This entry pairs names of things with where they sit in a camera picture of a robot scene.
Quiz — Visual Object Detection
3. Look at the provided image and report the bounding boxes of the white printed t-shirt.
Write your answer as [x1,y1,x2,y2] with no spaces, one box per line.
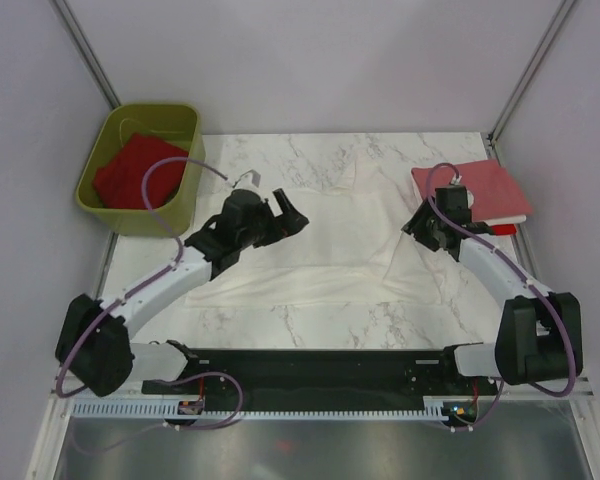
[185,153,441,308]

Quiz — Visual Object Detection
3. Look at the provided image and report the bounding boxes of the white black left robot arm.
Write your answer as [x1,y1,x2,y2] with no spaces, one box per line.
[55,189,309,397]

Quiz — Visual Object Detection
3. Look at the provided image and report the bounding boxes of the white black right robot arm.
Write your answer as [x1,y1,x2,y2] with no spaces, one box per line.
[402,185,583,397]

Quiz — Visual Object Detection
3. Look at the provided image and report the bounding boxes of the pink folded t-shirt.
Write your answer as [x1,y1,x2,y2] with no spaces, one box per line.
[410,160,534,224]

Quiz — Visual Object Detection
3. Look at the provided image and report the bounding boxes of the red folded t-shirt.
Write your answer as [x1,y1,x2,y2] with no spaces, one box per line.
[491,224,517,236]

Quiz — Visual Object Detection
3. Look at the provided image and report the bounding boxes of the white folded t-shirt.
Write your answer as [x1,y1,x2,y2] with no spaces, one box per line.
[483,215,527,227]

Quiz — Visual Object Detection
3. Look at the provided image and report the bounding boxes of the olive green plastic bin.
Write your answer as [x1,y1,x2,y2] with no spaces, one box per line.
[75,103,205,237]

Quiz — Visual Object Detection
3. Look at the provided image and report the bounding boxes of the dark red t-shirt in bin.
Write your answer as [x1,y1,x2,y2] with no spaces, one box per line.
[92,133,188,210]

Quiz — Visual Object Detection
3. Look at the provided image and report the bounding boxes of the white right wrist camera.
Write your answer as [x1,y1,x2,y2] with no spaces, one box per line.
[450,175,475,207]

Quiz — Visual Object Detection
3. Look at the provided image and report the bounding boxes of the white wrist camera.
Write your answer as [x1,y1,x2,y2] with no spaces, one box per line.
[450,175,475,207]
[226,169,261,193]

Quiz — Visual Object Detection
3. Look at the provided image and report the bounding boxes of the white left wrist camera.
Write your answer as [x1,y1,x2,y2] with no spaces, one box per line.
[226,169,261,193]

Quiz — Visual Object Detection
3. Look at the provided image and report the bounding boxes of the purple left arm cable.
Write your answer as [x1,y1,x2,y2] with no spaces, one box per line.
[53,157,245,455]

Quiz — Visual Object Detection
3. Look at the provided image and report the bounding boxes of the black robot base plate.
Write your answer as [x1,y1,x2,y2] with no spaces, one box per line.
[139,347,501,414]

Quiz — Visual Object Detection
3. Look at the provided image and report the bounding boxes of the right aluminium frame post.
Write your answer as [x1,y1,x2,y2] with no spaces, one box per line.
[481,0,579,157]

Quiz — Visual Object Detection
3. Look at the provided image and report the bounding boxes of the aluminium frame post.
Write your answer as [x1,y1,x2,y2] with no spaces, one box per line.
[49,0,121,110]
[481,0,579,157]

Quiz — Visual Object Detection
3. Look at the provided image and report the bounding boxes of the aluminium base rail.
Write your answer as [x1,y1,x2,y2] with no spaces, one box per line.
[501,376,594,401]

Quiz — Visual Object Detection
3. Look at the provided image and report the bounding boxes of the left aluminium frame post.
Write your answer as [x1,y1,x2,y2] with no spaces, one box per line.
[49,0,121,110]

